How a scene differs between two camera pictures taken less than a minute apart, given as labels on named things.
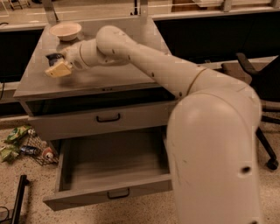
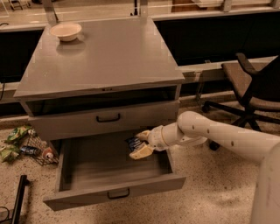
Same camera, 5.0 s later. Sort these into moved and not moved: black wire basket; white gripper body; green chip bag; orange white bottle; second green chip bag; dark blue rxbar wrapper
Moved: dark blue rxbar wrapper; white gripper body
Not moved: second green chip bag; green chip bag; black wire basket; orange white bottle
